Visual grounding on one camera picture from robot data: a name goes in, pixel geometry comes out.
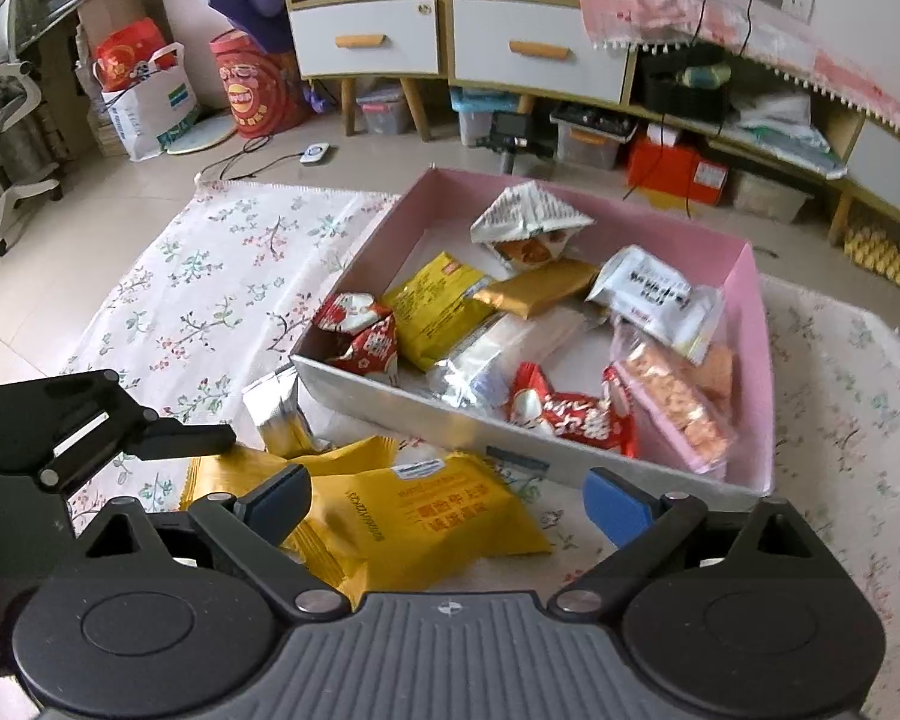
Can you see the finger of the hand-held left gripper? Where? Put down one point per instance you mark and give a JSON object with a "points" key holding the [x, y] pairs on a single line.
{"points": [[187, 439]]}

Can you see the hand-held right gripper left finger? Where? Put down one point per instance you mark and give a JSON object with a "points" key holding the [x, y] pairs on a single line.
{"points": [[281, 502]]}

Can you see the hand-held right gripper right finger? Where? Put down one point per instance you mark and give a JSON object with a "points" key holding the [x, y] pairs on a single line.
{"points": [[615, 502]]}

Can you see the large yellow snack packet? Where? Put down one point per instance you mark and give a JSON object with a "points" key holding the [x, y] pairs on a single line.
{"points": [[232, 472], [435, 525]]}

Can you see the silver yellow snack packet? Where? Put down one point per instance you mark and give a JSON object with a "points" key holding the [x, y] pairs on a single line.
{"points": [[277, 412]]}

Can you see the red snack packet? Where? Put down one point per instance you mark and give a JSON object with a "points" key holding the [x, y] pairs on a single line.
{"points": [[570, 412], [360, 337]]}

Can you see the pink cracker packet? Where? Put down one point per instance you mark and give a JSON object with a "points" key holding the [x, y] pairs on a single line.
{"points": [[679, 405]]}

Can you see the clear snack packet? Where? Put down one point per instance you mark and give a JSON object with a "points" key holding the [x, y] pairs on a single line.
{"points": [[495, 356]]}

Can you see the gold snack packet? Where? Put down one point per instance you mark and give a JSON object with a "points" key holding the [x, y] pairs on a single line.
{"points": [[536, 286]]}

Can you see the white zigzag-edged snack packet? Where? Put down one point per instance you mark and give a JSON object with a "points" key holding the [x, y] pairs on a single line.
{"points": [[529, 214]]}

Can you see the pink cardboard box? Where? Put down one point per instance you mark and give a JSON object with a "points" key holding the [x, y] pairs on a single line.
{"points": [[420, 217]]}

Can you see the flat yellow snack packet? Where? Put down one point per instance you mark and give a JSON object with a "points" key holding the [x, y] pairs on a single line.
{"points": [[435, 307]]}

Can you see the orange white snack packet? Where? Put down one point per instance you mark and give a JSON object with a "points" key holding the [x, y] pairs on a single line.
{"points": [[529, 251]]}

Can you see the round white board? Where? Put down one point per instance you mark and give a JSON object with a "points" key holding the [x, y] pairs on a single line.
{"points": [[202, 136]]}

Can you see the white blue small device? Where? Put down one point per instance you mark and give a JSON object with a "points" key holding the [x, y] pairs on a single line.
{"points": [[314, 154]]}

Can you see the white shopping bag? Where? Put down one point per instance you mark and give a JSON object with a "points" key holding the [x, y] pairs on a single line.
{"points": [[154, 116]]}

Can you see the red flat box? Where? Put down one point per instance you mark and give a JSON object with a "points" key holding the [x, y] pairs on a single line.
{"points": [[675, 169]]}

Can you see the long clear storage bin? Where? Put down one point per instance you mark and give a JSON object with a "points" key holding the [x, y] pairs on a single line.
{"points": [[769, 199]]}

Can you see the white office chair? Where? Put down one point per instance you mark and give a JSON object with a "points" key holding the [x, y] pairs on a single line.
{"points": [[15, 127]]}

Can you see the round red bag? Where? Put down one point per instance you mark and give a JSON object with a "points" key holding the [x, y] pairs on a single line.
{"points": [[259, 86]]}

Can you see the yellow egg tray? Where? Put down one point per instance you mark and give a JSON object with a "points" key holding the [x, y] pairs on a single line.
{"points": [[877, 255]]}

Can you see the clear bin dark contents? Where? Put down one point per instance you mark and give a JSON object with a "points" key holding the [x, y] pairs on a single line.
{"points": [[592, 139]]}

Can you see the small clear storage bin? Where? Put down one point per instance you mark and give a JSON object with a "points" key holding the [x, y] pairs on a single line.
{"points": [[384, 111]]}

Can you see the black device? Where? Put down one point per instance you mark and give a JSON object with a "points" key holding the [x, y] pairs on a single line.
{"points": [[521, 131]]}

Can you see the red plastic bag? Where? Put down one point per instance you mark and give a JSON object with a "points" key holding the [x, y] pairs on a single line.
{"points": [[127, 52]]}

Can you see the wooden tv cabinet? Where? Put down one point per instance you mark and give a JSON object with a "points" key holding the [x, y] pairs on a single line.
{"points": [[645, 101]]}

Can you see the folded teal cloths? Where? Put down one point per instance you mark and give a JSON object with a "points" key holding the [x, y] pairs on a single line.
{"points": [[787, 135]]}

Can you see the blue lidded storage bin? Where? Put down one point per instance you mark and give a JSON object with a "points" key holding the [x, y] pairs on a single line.
{"points": [[476, 116]]}

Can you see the black storage box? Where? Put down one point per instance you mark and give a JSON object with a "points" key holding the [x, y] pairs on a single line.
{"points": [[682, 90]]}

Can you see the pink fringed cloth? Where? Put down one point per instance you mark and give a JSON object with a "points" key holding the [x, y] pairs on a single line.
{"points": [[720, 30]]}

